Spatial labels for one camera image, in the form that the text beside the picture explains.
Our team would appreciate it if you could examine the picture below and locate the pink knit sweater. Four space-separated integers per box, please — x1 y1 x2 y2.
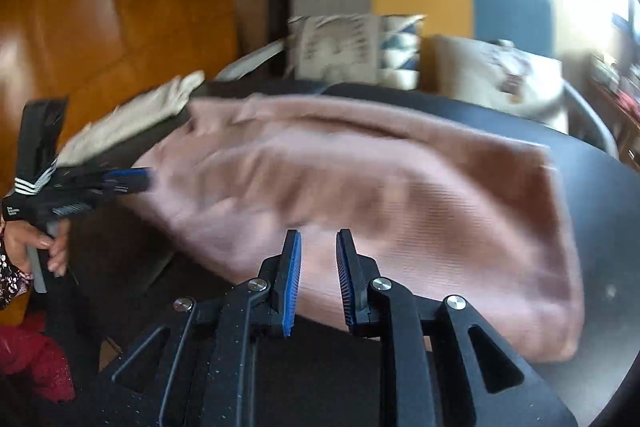
117 93 586 364

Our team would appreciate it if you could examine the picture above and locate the grey yellow blue sofa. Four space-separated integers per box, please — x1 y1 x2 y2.
215 0 618 158

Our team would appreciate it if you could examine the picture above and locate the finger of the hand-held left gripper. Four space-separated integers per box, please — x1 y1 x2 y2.
95 166 155 198

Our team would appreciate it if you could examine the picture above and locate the red cloth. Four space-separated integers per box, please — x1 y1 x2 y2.
0 312 76 403

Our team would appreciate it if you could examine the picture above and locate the tiger print cushion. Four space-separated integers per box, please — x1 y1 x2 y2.
286 13 426 85

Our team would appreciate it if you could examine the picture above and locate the clutter of small jars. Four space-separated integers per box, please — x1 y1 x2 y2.
592 52 640 108

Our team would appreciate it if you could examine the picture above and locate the person's left hand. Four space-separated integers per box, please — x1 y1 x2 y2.
2 222 71 278

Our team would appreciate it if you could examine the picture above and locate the deer print cushion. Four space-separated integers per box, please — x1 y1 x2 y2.
420 34 568 122

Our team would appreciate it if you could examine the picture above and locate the cream white cloth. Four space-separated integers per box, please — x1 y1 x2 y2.
57 71 206 168

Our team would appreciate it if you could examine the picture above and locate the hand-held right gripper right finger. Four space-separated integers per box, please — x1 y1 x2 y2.
336 228 577 427

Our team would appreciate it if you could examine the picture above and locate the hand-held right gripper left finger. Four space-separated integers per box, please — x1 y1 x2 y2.
95 229 303 427

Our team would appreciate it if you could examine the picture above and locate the wooden side table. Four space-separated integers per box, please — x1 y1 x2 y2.
590 52 640 168

